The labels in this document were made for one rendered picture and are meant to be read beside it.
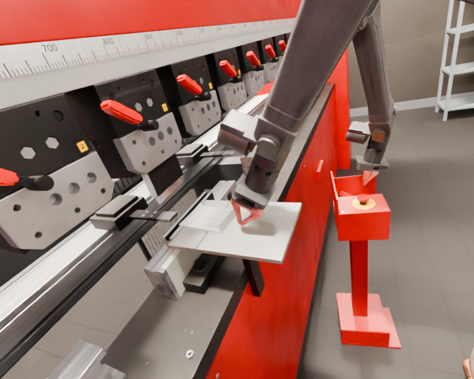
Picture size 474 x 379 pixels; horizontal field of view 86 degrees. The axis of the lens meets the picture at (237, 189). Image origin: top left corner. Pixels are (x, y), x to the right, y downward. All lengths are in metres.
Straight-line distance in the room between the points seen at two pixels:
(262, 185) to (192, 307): 0.31
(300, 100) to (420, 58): 4.13
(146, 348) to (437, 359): 1.26
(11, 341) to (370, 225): 0.99
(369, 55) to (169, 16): 0.46
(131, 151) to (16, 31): 0.20
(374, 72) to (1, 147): 0.74
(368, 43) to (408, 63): 3.69
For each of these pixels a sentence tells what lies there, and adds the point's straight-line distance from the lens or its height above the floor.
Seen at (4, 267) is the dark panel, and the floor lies 0.96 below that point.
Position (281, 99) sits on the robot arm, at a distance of 0.33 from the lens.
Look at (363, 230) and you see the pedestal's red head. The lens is 0.98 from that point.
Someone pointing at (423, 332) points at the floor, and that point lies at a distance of 1.62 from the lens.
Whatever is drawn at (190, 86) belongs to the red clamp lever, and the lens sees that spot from 0.59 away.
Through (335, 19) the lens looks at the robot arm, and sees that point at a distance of 0.27.
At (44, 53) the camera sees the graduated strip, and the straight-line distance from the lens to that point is 0.45.
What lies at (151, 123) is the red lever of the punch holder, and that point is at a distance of 0.47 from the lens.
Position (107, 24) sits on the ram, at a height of 1.42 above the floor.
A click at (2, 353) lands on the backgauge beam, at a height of 0.93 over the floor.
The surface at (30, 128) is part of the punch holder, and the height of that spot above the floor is 1.31.
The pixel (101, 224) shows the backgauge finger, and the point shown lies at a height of 1.01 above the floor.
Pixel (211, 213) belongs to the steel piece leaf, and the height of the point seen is 1.00.
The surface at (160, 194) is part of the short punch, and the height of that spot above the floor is 1.10.
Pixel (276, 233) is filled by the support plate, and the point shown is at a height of 1.00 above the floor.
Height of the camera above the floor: 1.34
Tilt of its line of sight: 28 degrees down
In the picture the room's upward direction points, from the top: 16 degrees counter-clockwise
